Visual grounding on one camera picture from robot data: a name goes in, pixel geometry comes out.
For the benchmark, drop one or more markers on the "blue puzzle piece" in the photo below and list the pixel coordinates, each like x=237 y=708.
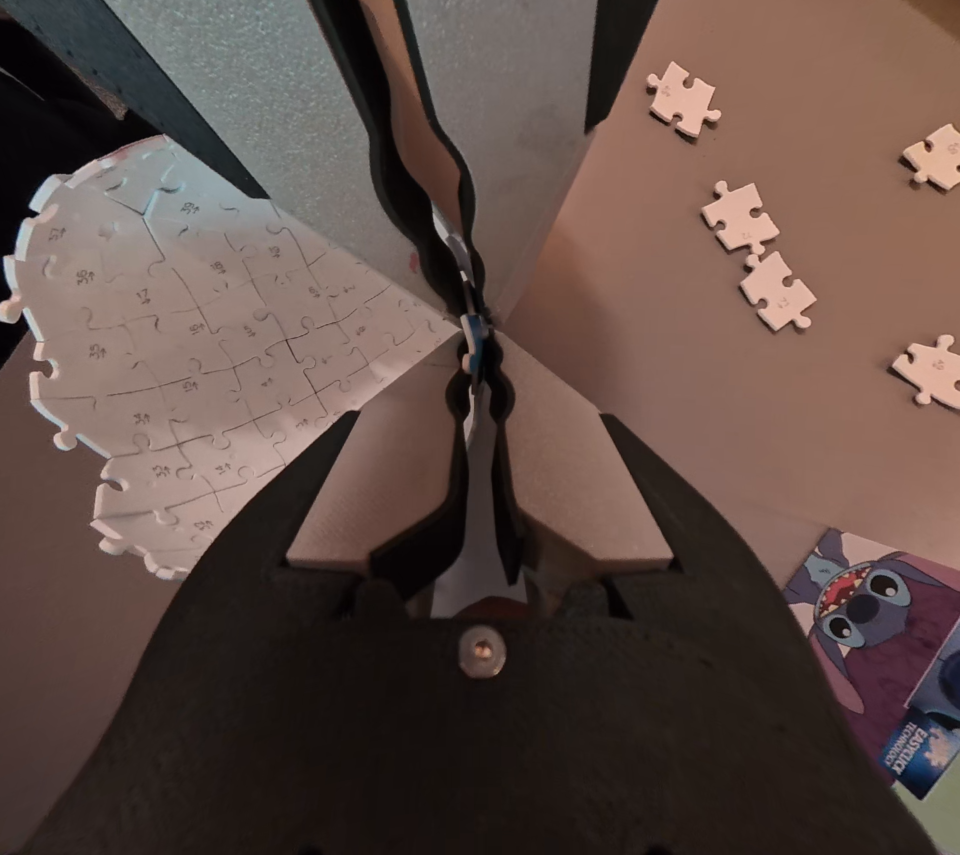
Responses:
x=472 y=334

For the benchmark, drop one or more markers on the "white puzzle piece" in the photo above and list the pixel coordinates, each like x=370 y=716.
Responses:
x=741 y=217
x=778 y=290
x=934 y=157
x=930 y=371
x=684 y=99

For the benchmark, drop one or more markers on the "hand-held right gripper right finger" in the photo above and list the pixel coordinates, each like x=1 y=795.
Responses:
x=585 y=487

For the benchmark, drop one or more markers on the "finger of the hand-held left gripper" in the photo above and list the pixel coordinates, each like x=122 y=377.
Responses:
x=225 y=45
x=510 y=45

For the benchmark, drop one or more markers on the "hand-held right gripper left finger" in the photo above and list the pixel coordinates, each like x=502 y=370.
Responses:
x=375 y=480

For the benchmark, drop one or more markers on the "blue puzzle ball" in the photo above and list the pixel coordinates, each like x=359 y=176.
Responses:
x=187 y=345

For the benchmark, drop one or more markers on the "printed puzzle box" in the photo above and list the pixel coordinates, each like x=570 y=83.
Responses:
x=885 y=645

